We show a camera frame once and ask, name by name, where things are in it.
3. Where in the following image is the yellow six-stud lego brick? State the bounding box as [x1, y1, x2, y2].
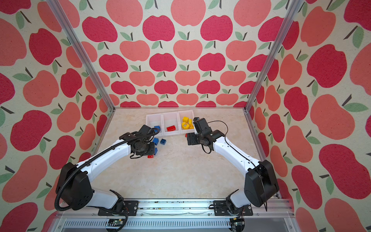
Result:
[187, 119, 194, 129]

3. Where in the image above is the yellow round lego brick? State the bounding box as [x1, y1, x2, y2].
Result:
[181, 122, 190, 130]

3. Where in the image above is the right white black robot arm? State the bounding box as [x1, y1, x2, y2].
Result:
[186, 130, 279, 209]

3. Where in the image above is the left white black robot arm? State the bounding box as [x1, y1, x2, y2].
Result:
[54, 128, 159, 215]

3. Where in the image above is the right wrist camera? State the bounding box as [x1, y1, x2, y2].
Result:
[193, 117, 212, 134]

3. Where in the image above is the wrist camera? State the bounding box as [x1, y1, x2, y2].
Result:
[137, 125, 151, 135]
[193, 117, 212, 134]

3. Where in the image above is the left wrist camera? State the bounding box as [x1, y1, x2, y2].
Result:
[137, 125, 151, 135]

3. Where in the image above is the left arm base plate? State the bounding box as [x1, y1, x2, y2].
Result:
[98, 200, 139, 216]

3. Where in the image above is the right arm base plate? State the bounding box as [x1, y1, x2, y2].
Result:
[209, 200, 253, 217]

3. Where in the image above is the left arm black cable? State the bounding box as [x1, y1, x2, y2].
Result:
[54, 127, 161, 232]

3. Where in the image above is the aluminium front frame rail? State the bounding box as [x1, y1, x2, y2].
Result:
[47, 198, 300, 232]

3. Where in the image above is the left aluminium corner post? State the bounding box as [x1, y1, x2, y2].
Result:
[46, 1, 116, 114]

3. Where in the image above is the aluminium corner post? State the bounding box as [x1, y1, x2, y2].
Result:
[46, 1, 116, 114]
[244, 0, 305, 111]

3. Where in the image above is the right aluminium corner post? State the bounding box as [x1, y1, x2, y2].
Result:
[244, 0, 305, 111]

